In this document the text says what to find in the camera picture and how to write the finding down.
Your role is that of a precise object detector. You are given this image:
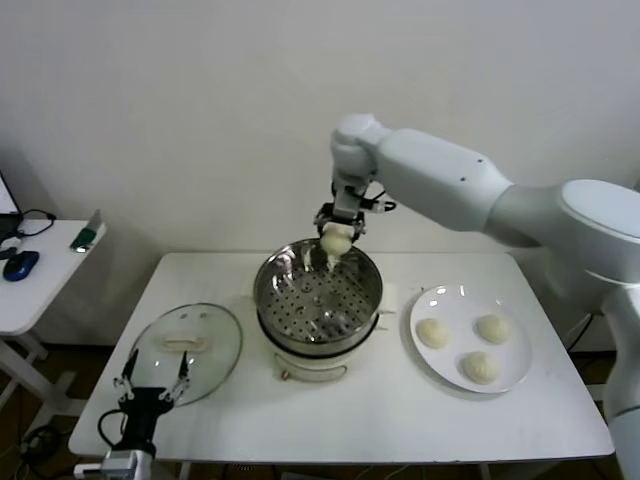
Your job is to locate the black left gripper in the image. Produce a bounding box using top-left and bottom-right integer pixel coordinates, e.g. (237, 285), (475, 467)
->
(113, 348), (193, 451)

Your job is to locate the white side table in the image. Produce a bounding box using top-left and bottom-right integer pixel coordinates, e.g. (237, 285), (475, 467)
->
(0, 218), (109, 419)

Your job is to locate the black floor cable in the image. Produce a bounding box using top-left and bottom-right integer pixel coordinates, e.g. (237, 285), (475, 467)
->
(19, 424), (69, 480)

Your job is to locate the black laptop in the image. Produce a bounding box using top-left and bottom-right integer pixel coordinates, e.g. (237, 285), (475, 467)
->
(0, 168), (25, 240)

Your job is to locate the round glass pot lid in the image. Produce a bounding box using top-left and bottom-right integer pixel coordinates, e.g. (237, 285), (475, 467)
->
(127, 302), (245, 407)

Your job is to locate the white steamed baozi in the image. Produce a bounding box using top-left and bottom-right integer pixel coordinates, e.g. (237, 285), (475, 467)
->
(319, 223), (351, 262)
(475, 313), (513, 345)
(416, 318), (454, 350)
(459, 351), (502, 385)

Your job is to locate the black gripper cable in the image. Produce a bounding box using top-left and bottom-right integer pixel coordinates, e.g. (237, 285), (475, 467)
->
(362, 187), (399, 216)
(97, 408), (127, 449)

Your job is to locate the stainless steel steamer basket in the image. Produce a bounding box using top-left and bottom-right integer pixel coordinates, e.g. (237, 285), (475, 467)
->
(241, 238), (400, 351)

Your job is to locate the white round plate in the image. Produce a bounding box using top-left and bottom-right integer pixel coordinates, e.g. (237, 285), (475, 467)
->
(408, 284), (534, 395)

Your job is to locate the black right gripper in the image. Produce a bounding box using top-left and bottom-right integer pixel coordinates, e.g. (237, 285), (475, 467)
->
(313, 199), (370, 246)

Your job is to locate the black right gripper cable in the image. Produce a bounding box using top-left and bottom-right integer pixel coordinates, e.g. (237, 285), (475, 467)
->
(362, 187), (399, 216)

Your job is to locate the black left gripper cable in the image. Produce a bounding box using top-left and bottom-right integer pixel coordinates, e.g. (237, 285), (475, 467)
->
(97, 408), (127, 449)

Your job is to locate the blue computer mouse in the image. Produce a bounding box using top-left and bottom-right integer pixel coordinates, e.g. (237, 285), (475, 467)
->
(2, 249), (40, 282)

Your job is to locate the black wall cable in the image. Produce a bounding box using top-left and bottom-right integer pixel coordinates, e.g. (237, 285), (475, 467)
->
(569, 309), (606, 351)

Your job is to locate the black laptop cable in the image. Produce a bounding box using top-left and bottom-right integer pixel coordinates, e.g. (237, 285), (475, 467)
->
(17, 208), (57, 240)

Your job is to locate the green circuit board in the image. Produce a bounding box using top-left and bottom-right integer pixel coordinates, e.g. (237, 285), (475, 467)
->
(69, 208), (108, 254)

